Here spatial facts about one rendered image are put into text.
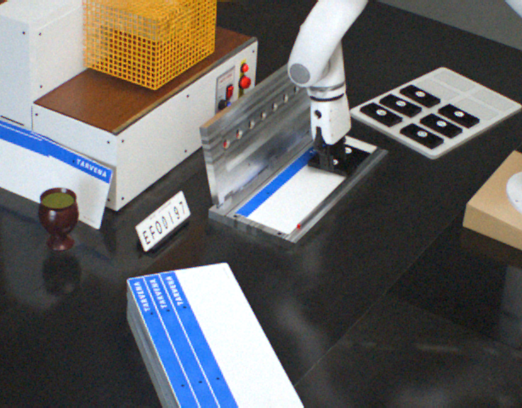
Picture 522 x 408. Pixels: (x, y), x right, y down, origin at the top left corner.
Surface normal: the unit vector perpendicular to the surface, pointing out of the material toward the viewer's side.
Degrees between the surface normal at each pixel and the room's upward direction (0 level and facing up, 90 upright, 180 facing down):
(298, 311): 0
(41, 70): 90
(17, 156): 63
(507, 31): 90
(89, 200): 69
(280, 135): 76
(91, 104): 0
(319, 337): 0
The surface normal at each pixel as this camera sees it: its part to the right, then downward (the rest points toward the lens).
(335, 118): 0.85, 0.16
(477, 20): -0.55, 0.44
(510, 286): 0.07, -0.83
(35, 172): -0.40, 0.04
